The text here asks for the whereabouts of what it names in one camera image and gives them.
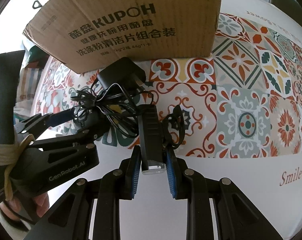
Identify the black bike light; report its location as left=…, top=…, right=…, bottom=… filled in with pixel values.
left=138, top=104, right=185, bottom=175

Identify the left human hand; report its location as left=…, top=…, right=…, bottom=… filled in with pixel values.
left=0, top=192, right=49, bottom=221

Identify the striped fabric bag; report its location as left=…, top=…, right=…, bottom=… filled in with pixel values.
left=16, top=67, right=43, bottom=103

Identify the brown cardboard box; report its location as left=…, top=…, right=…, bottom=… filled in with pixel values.
left=23, top=0, right=222, bottom=74

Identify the patterned table mat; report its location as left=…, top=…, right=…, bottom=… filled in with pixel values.
left=35, top=12, right=302, bottom=158

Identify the stick vacuum cleaner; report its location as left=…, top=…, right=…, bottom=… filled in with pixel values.
left=32, top=0, right=42, bottom=9

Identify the black power adapter with cable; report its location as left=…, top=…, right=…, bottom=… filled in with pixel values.
left=71, top=57, right=154, bottom=138

